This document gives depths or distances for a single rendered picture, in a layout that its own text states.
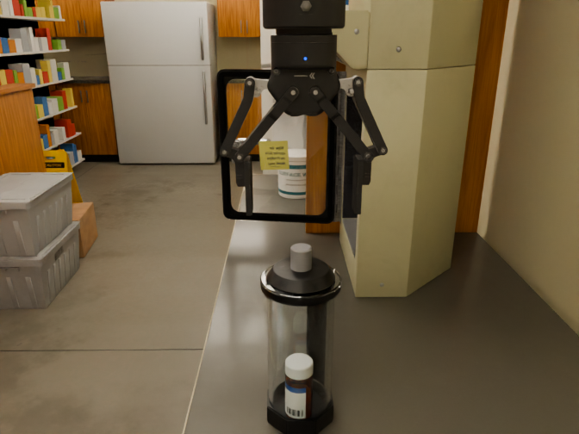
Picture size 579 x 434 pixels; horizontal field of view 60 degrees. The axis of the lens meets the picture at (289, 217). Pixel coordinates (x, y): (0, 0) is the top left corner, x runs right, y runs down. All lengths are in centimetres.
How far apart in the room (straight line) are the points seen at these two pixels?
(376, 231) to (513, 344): 33
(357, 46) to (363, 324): 52
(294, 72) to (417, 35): 42
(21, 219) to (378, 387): 241
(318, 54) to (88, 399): 206
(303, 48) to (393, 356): 57
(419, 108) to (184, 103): 511
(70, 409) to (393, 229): 173
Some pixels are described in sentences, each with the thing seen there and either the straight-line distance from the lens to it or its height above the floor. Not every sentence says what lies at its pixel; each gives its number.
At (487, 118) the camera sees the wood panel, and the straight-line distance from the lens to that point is 143.
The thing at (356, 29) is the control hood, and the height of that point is 148.
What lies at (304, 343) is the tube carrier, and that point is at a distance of 67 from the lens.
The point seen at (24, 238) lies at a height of 44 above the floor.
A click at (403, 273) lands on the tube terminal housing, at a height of 100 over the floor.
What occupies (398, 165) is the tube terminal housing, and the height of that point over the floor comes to 123.
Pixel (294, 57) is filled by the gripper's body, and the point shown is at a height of 145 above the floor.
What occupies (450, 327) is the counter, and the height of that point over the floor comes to 94.
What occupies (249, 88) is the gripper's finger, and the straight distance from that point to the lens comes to 59.
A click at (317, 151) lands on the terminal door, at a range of 129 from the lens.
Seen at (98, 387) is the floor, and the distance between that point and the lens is 248.
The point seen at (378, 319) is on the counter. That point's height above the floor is 94.
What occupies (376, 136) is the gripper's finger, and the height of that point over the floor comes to 136.
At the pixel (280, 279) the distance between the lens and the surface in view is 64.
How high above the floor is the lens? 147
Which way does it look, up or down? 20 degrees down
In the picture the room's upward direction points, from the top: straight up
